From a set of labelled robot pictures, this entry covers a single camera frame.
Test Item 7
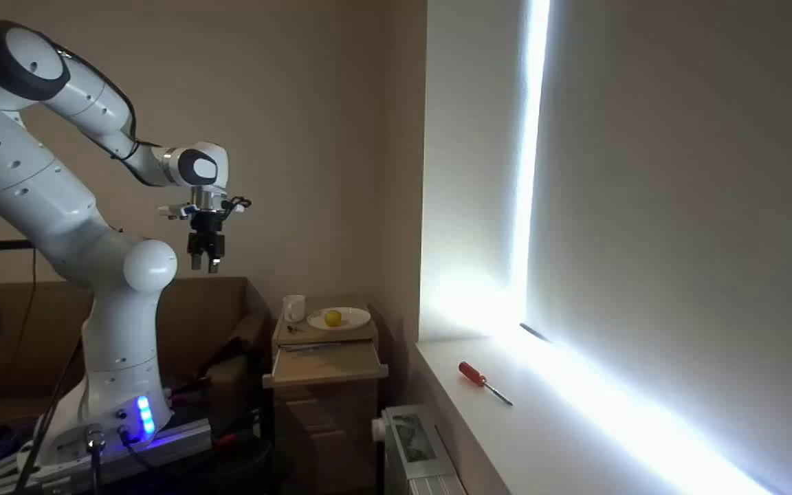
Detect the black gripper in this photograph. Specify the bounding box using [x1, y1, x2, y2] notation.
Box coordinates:
[183, 206, 230, 276]

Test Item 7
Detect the white mug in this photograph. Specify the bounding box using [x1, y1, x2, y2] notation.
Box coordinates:
[279, 291, 311, 330]

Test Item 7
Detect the wooden pull-out nightstand shelf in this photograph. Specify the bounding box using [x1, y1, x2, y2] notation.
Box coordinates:
[260, 350, 389, 390]

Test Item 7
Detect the light wooden nightstand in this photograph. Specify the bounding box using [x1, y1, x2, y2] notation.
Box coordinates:
[260, 312, 389, 495]

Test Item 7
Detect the brown leather armchair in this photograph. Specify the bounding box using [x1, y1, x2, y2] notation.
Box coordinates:
[0, 276, 275, 436]

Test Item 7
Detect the white plate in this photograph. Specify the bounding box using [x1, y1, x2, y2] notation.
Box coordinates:
[305, 305, 374, 334]

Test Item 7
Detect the black robot table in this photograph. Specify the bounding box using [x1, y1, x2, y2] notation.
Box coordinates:
[0, 430, 292, 495]

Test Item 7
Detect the narrow white window blind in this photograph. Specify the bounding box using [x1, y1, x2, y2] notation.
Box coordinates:
[421, 0, 534, 344]

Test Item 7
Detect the white windowsill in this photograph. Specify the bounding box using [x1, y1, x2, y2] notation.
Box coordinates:
[415, 330, 776, 495]

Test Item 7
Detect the wide white window blind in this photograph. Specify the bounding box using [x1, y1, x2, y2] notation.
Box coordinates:
[518, 0, 792, 495]

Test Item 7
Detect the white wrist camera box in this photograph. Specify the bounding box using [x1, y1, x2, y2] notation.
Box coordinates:
[158, 192, 254, 223]

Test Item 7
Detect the aluminium mounting rail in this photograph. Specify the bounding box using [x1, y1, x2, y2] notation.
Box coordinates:
[0, 412, 217, 495]

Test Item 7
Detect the white wall radiator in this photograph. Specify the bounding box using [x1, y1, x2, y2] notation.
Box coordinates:
[370, 403, 468, 495]

